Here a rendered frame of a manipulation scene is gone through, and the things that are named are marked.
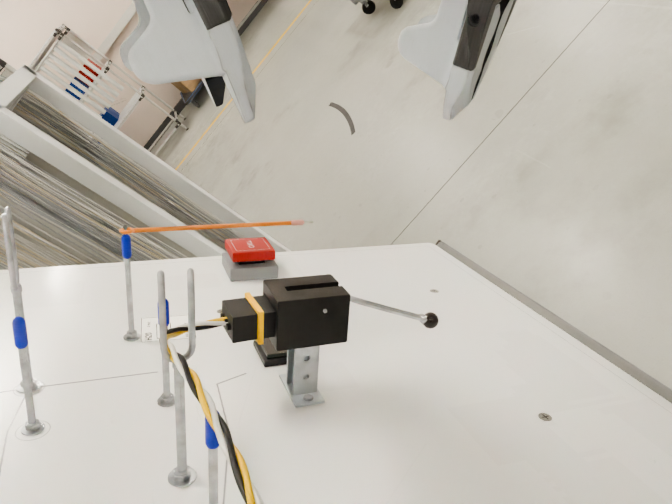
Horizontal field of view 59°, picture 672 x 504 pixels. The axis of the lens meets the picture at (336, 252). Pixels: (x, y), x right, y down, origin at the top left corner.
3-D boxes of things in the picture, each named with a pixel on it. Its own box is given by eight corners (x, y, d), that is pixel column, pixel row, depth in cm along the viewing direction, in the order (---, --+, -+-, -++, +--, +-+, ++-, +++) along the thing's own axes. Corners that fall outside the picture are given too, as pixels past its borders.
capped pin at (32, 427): (28, 421, 42) (13, 311, 39) (49, 424, 41) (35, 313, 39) (16, 435, 40) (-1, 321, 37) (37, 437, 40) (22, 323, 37)
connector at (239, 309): (293, 333, 44) (294, 309, 43) (229, 343, 42) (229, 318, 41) (280, 316, 46) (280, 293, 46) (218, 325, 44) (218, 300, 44)
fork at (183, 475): (196, 465, 38) (191, 262, 34) (200, 484, 37) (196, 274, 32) (164, 471, 38) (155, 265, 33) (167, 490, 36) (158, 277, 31)
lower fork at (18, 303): (17, 382, 46) (-7, 206, 41) (43, 378, 47) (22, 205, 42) (14, 396, 44) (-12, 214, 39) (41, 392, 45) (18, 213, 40)
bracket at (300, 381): (324, 403, 46) (328, 346, 44) (295, 408, 45) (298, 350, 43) (306, 372, 50) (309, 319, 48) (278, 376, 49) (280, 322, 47)
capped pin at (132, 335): (143, 338, 54) (137, 225, 50) (128, 343, 53) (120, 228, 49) (135, 332, 55) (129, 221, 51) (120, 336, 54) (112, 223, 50)
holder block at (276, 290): (347, 342, 45) (351, 294, 44) (276, 352, 43) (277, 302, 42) (328, 318, 49) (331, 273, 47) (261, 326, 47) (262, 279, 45)
